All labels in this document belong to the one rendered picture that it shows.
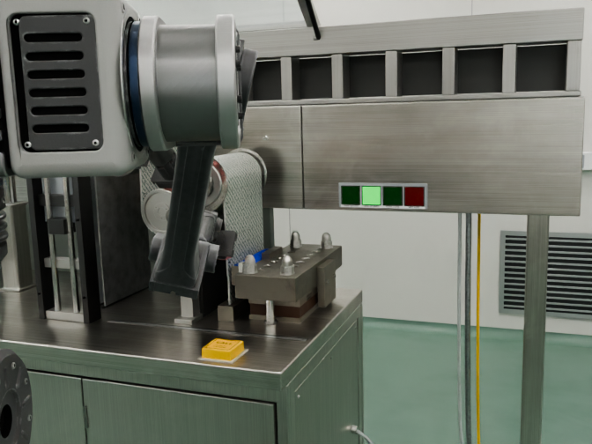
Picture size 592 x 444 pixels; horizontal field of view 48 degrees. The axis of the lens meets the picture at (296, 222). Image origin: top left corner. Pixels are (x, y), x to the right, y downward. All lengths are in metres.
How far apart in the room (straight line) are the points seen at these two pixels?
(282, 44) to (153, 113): 1.39
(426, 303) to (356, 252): 0.56
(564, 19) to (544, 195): 0.43
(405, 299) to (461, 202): 2.59
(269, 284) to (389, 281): 2.80
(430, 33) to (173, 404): 1.13
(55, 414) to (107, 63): 1.30
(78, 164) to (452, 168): 1.36
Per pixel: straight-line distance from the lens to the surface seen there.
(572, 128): 1.80
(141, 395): 1.59
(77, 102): 0.57
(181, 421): 1.57
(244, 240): 1.77
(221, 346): 1.46
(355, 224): 4.34
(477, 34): 1.82
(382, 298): 4.41
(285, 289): 1.59
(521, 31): 1.81
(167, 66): 0.57
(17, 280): 2.20
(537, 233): 1.99
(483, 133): 1.80
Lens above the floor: 1.42
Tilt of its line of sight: 10 degrees down
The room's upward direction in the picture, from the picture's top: 2 degrees counter-clockwise
